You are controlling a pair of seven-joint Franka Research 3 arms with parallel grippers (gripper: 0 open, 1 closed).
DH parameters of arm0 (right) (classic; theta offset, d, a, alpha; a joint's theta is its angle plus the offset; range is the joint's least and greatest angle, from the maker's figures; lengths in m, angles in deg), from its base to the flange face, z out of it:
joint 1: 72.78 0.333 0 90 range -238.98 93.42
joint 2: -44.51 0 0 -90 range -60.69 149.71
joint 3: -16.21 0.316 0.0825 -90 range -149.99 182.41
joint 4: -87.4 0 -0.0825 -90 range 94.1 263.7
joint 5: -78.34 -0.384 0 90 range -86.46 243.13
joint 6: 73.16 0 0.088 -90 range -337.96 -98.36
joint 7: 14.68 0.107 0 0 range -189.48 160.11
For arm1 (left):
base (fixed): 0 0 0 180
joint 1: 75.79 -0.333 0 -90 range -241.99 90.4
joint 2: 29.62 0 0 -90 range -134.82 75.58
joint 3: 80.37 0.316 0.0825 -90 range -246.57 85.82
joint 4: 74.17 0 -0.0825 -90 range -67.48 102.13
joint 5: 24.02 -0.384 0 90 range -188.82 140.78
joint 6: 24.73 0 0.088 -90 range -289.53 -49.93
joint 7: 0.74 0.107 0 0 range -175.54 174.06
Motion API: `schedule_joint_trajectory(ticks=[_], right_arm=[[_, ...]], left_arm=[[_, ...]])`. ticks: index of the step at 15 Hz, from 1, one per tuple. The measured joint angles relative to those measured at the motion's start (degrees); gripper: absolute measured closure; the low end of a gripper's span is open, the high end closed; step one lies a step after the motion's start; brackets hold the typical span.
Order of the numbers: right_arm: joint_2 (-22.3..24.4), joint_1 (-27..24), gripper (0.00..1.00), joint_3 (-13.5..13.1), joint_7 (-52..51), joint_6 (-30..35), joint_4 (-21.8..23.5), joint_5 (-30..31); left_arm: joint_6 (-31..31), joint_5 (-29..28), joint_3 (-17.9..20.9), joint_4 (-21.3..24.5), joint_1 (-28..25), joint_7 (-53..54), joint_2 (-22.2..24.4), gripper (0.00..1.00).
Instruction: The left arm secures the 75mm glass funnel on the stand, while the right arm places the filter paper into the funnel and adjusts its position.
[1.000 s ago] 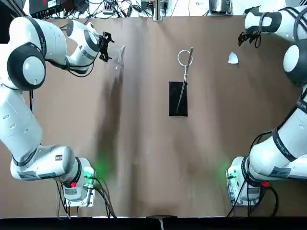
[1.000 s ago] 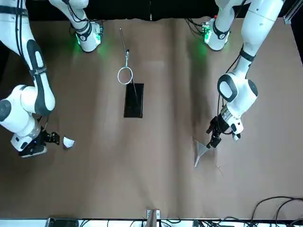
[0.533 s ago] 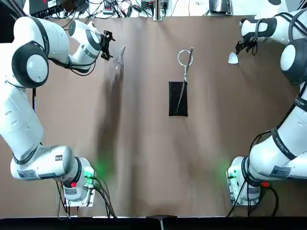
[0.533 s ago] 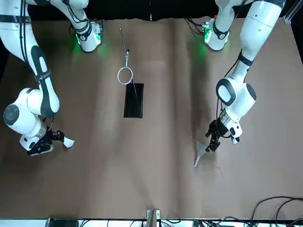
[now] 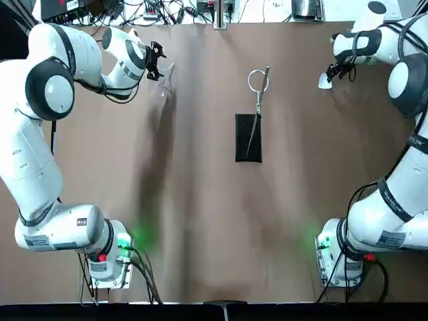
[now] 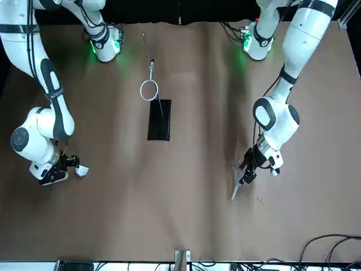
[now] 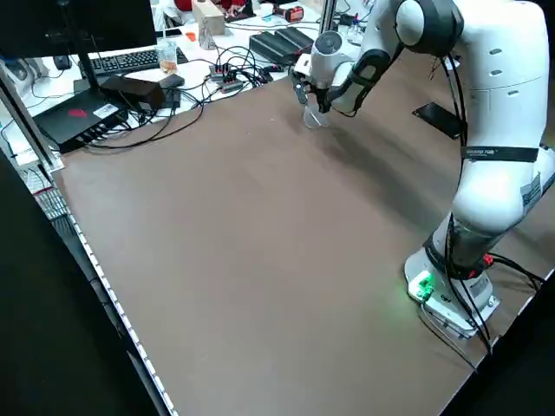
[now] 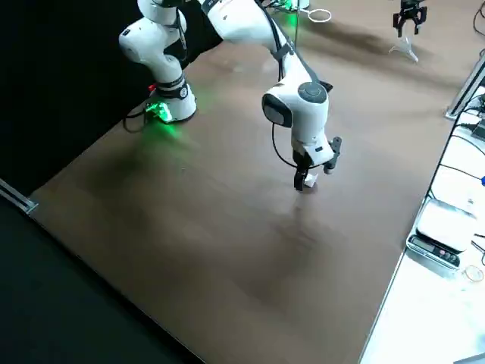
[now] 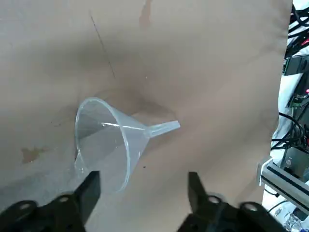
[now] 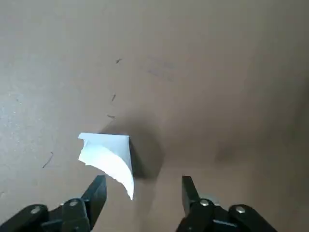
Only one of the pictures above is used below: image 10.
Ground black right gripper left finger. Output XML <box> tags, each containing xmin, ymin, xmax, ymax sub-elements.
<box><xmin>0</xmin><ymin>175</ymin><xmax>107</xmax><ymax>232</ymax></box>

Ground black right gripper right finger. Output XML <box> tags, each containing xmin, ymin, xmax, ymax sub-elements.
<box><xmin>177</xmin><ymin>175</ymin><xmax>278</xmax><ymax>232</ymax></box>

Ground white filter paper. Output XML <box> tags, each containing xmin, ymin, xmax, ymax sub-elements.
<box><xmin>77</xmin><ymin>132</ymin><xmax>135</xmax><ymax>201</ymax></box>

